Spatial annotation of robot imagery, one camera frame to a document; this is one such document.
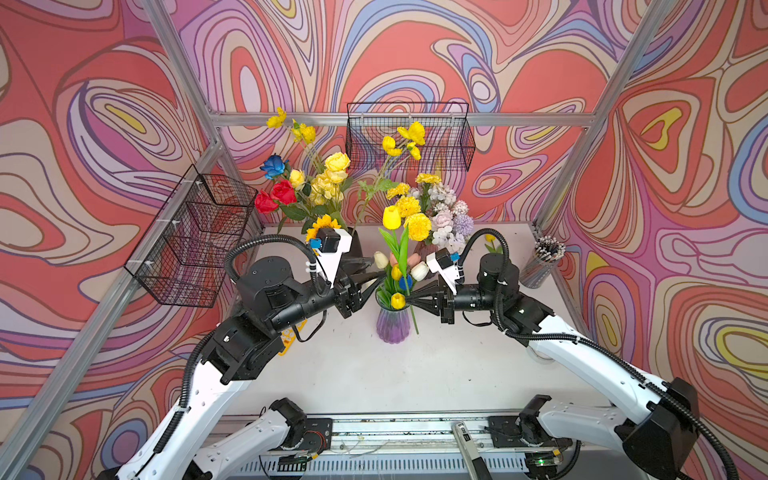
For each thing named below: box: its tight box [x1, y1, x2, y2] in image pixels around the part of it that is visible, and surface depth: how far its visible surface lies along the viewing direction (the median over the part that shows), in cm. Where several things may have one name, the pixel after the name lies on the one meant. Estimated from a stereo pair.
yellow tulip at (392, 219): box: [378, 205, 420, 335], surface depth 58 cm
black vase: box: [346, 226, 363, 258], surface depth 94 cm
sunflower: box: [306, 214, 341, 242], surface depth 66 cm
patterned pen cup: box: [520, 235, 566, 289], surface depth 94 cm
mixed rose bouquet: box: [255, 107, 353, 234], surface depth 74 cm
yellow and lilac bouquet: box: [382, 121, 474, 252], surface depth 80 cm
